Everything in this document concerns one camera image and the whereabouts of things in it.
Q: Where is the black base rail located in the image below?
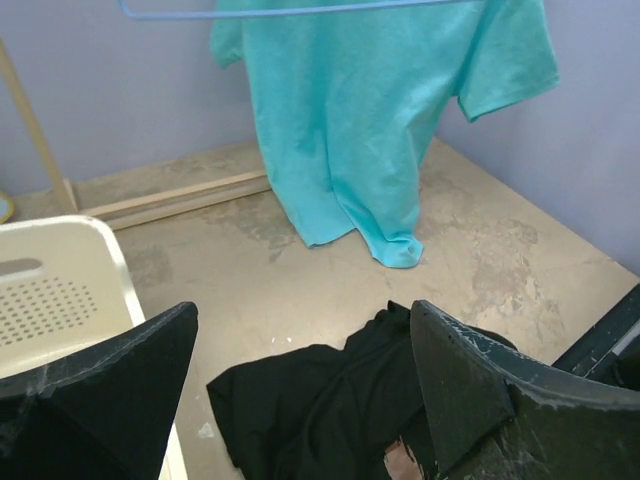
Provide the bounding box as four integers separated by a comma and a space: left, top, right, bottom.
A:
552, 285, 639, 391

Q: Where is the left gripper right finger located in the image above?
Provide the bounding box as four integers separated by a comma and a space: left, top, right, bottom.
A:
410, 300, 639, 479

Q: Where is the cream laundry basket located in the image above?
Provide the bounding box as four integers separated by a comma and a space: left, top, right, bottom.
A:
1, 215, 187, 479

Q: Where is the wooden clothes rack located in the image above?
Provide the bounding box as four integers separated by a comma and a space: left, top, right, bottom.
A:
1, 46, 270, 230

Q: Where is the blue wire hanger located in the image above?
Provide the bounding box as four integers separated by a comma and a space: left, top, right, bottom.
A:
117, 0, 458, 21

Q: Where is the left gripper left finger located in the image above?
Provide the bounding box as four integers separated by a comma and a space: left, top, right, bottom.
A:
1, 302, 198, 479

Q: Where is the teal t shirt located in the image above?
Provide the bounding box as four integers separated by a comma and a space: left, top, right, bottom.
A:
210, 1, 559, 268

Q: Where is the black t shirt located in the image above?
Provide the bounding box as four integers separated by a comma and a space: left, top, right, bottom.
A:
206, 299, 521, 480

